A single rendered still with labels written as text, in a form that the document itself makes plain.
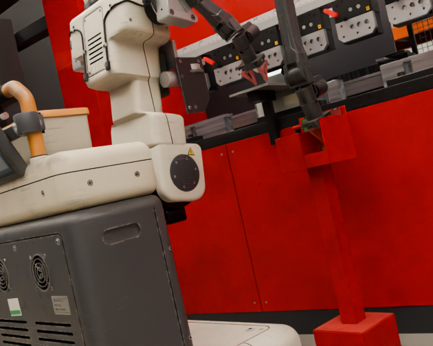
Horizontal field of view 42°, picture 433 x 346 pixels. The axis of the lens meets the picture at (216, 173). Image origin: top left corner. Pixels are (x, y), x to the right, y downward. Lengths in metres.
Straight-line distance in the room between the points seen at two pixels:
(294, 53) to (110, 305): 1.03
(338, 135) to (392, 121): 0.25
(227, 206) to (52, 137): 1.23
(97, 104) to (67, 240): 1.65
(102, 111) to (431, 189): 1.54
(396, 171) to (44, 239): 1.27
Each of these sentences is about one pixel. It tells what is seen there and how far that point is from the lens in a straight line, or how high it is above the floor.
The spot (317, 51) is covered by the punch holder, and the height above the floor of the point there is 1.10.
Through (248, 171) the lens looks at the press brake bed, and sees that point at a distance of 2.33.
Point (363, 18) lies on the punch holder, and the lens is 2.21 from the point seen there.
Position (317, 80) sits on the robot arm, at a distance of 1.91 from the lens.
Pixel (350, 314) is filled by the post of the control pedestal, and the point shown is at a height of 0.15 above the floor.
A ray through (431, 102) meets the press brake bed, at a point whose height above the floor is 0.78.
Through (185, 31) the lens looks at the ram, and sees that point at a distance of 2.66.
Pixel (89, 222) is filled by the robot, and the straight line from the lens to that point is 1.16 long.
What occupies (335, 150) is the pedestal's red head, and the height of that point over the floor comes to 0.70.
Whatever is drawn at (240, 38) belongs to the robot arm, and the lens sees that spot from 2.16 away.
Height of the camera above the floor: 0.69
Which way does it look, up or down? 1 degrees up
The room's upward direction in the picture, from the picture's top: 12 degrees counter-clockwise
